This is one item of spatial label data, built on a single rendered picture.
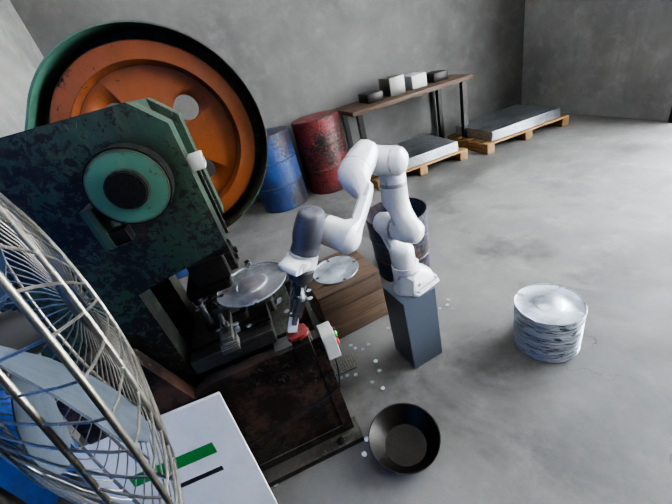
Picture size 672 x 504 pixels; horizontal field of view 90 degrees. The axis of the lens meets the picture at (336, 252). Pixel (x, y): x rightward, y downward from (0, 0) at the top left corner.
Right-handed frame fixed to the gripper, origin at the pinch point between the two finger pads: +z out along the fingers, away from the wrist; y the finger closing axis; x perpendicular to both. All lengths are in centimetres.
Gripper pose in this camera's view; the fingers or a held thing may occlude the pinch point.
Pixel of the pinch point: (293, 322)
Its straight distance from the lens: 111.2
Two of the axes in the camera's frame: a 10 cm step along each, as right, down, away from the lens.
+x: -9.3, -0.3, -3.6
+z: -1.8, 9.0, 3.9
